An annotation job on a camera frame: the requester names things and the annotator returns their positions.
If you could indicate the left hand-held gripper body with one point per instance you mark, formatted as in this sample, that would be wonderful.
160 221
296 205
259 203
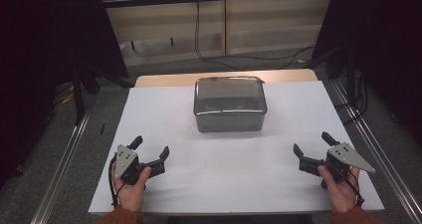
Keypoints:
126 161

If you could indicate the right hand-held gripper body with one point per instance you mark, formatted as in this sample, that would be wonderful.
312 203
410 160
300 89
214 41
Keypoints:
341 154

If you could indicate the grey transparent lidded storage box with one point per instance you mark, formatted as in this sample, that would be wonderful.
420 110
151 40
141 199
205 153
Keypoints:
229 101

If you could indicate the person's left hand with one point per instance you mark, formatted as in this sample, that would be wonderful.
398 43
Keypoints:
132 194

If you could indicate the person's right hand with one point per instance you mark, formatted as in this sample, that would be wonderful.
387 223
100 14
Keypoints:
340 194

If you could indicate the small black floor piece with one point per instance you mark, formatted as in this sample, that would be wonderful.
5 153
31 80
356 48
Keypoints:
103 128

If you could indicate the white table sheet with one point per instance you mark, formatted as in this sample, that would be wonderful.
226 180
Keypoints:
232 171

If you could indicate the light wooden table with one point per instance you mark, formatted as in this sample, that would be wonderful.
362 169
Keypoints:
166 79

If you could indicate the black metal stand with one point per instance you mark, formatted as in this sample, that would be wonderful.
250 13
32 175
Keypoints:
79 98

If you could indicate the black curtain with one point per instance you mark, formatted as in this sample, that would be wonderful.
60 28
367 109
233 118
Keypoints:
40 51
384 35

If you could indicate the aluminium floor rail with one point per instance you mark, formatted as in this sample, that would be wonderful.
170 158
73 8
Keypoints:
381 157
63 171

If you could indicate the small black bracket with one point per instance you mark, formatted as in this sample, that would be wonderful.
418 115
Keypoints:
171 41
133 45

